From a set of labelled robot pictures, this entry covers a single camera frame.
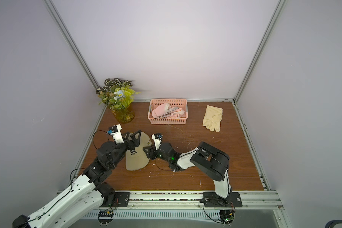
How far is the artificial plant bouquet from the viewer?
937 mm

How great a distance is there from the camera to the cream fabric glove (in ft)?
3.41

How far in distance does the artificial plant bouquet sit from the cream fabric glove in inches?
22.9
